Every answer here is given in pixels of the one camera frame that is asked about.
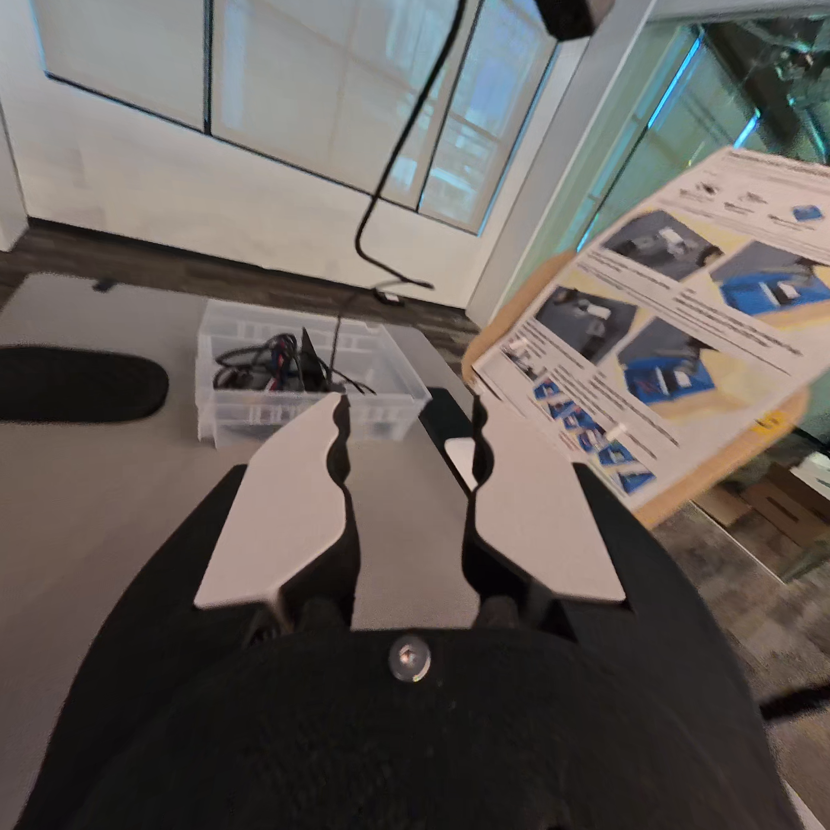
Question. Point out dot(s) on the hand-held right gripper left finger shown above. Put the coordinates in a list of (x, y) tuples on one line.
[(279, 519)]

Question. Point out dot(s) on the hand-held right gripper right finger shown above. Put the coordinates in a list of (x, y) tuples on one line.
[(538, 525)]

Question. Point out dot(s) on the clear plastic bin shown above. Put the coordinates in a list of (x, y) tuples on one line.
[(233, 415)]

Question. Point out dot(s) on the black multi-port usb hub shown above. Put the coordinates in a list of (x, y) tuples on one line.
[(574, 16)]

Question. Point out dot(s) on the white metal document stand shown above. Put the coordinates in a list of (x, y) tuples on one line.
[(459, 460)]

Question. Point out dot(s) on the cardboard box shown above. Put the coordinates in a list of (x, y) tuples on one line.
[(778, 512)]

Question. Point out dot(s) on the black wrist rest pad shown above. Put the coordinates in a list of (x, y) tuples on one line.
[(78, 382)]

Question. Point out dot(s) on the small floor fixture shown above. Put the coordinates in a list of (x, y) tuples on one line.
[(389, 297)]

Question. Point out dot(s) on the yellow smiley sticker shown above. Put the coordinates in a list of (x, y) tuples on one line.
[(770, 423)]

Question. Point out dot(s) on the printed instruction sheet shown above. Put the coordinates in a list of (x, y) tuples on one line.
[(681, 292)]

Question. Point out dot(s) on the small black table clip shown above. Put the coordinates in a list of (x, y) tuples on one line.
[(104, 284)]

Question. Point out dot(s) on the large window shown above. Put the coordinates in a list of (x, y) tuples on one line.
[(292, 78)]

